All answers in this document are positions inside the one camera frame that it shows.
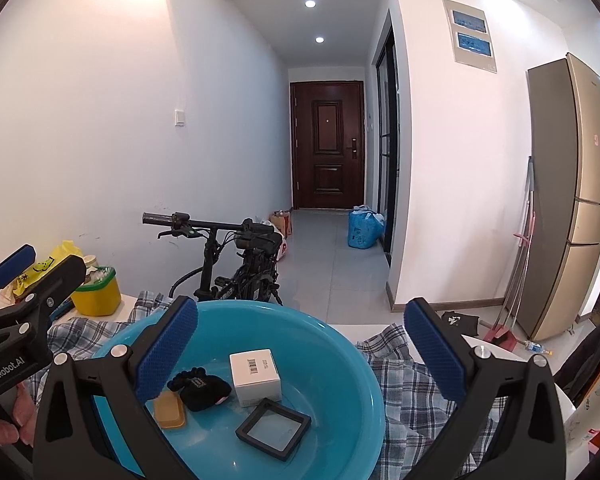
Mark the wall electrical panel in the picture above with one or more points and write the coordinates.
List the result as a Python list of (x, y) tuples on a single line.
[(470, 35)]

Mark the black plush glove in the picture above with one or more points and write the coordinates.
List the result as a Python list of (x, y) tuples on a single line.
[(200, 390)]

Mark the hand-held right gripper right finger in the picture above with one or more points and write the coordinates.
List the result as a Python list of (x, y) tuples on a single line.
[(435, 350)]

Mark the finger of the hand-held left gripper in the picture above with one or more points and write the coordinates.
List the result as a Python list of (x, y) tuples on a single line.
[(65, 275), (12, 261)]

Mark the yellow plastic bag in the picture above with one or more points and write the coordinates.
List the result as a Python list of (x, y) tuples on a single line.
[(55, 255)]

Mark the brown paper bag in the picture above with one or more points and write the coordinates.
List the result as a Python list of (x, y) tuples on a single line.
[(282, 221)]

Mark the dark brown door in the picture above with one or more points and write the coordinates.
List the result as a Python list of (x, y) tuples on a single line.
[(327, 150)]

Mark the black printed bag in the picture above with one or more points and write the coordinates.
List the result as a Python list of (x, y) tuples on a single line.
[(460, 321)]

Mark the white light switch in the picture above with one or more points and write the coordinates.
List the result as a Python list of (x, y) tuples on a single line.
[(179, 117)]

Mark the white cardboard box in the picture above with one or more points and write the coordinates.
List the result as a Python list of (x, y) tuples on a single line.
[(257, 385)]

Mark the clear water bottle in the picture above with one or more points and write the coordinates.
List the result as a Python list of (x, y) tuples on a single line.
[(537, 347)]

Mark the gold refrigerator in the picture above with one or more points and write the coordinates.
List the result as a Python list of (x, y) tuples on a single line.
[(555, 185)]

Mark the black square display case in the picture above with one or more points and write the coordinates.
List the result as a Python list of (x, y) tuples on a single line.
[(272, 424)]

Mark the blue woven bag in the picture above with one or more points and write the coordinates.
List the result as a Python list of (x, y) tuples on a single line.
[(365, 227)]

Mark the person's left hand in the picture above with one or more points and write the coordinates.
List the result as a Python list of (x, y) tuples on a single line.
[(27, 410)]

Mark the blue plastic basin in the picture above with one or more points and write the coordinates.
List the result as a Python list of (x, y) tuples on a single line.
[(320, 360)]

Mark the black framed glass door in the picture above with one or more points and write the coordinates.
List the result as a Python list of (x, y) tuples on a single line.
[(387, 160)]

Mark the blue plaid cloth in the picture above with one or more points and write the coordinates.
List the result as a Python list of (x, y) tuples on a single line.
[(415, 410)]

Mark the white plastic bag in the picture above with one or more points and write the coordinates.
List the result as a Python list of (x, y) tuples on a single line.
[(279, 247)]

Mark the grey mop poles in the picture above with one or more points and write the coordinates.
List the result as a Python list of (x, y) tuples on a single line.
[(525, 260)]

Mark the orange small soap piece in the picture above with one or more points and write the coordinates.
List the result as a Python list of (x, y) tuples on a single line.
[(169, 410)]

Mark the red dustpan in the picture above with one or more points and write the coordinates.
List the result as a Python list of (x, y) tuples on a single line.
[(500, 334)]

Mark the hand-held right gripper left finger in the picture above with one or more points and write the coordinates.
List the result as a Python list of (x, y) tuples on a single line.
[(167, 350)]

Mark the black bicycle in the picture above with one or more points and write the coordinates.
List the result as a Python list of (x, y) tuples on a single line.
[(250, 265)]

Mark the yellow plastic container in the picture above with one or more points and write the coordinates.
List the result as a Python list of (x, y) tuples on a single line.
[(97, 300)]

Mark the white desktop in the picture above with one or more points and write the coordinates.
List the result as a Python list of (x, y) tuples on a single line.
[(130, 305)]

